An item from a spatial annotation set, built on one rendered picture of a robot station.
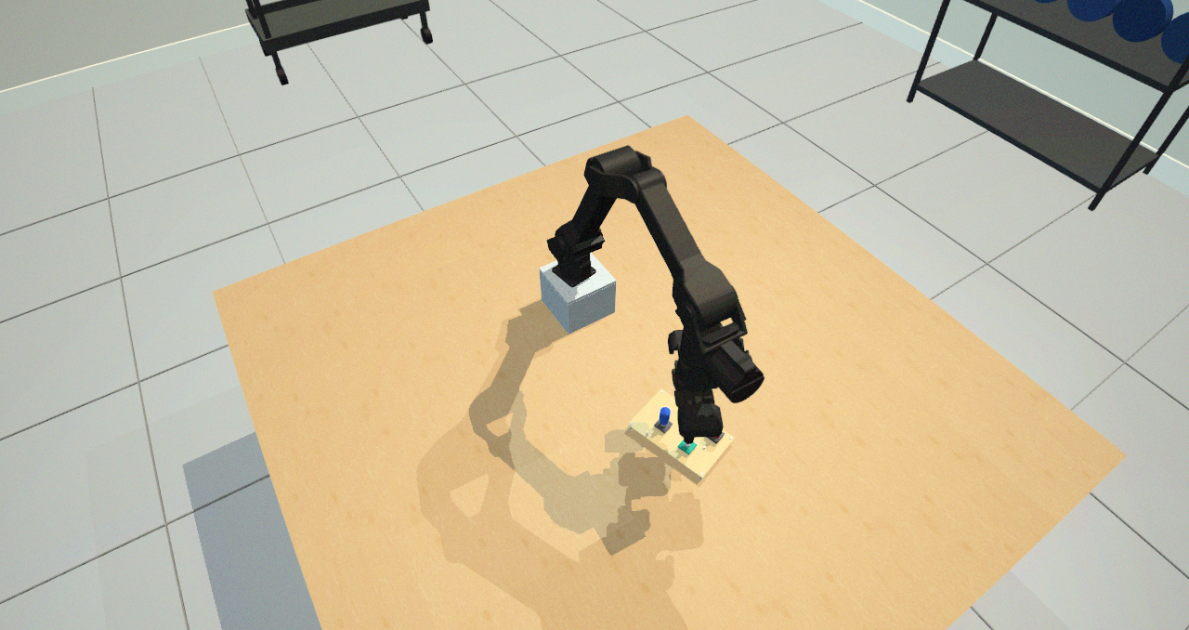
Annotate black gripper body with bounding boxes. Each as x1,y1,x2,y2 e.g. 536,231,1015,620
668,330,724,437

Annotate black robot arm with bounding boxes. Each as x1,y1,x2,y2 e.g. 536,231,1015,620
547,145,765,403

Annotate pale yellow circuit board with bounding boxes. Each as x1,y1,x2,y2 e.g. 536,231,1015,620
628,389,735,479

